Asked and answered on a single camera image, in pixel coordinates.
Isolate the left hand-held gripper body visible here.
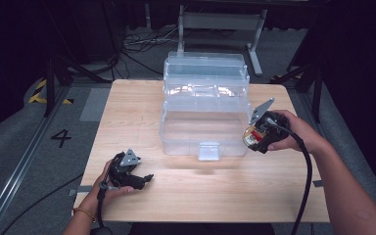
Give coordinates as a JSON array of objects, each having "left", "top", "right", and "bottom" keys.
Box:
[{"left": 108, "top": 148, "right": 143, "bottom": 190}]

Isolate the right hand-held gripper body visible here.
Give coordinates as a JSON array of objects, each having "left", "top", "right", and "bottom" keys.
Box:
[{"left": 248, "top": 97, "right": 292, "bottom": 155}]

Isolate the small round red-white object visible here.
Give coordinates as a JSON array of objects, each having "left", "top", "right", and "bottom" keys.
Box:
[{"left": 243, "top": 125, "right": 264, "bottom": 148}]

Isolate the clear plastic storage box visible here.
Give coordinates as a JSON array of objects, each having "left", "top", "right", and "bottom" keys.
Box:
[{"left": 159, "top": 51, "right": 254, "bottom": 162}]

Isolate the person's right hand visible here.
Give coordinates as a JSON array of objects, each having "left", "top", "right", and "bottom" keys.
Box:
[{"left": 267, "top": 109, "right": 328, "bottom": 155}]

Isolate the person's left hand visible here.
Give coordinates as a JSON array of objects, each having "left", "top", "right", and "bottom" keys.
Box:
[{"left": 88, "top": 160, "right": 139, "bottom": 207}]

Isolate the black tripod stand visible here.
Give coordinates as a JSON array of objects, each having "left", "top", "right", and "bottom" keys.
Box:
[
  {"left": 43, "top": 52, "right": 113, "bottom": 118},
  {"left": 268, "top": 60, "right": 325, "bottom": 124}
]

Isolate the yellow black hazard tape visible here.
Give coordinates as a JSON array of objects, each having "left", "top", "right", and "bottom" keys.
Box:
[{"left": 27, "top": 78, "right": 74, "bottom": 106}]

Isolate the left hand-held gripper black cable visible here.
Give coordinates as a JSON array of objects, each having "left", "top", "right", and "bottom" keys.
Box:
[{"left": 91, "top": 184, "right": 114, "bottom": 235}]

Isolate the hand-held gripper black cable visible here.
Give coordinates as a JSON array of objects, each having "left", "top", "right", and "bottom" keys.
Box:
[
  {"left": 266, "top": 117, "right": 314, "bottom": 235},
  {"left": 91, "top": 184, "right": 114, "bottom": 235}
]

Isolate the right hand-held gripper black cable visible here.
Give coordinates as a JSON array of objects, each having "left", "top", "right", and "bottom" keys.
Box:
[{"left": 266, "top": 117, "right": 314, "bottom": 235}]

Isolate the gold bracelet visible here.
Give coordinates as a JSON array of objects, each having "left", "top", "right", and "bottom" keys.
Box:
[{"left": 71, "top": 207, "right": 97, "bottom": 223}]

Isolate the thin black floor cable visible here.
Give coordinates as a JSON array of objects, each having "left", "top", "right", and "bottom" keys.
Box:
[{"left": 0, "top": 172, "right": 84, "bottom": 235}]

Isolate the grey metal stand frame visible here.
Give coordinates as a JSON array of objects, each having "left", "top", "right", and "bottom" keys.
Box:
[{"left": 174, "top": 4, "right": 268, "bottom": 77}]

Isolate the bundle of floor cables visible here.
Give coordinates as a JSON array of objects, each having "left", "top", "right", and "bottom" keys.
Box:
[{"left": 119, "top": 25, "right": 181, "bottom": 80}]

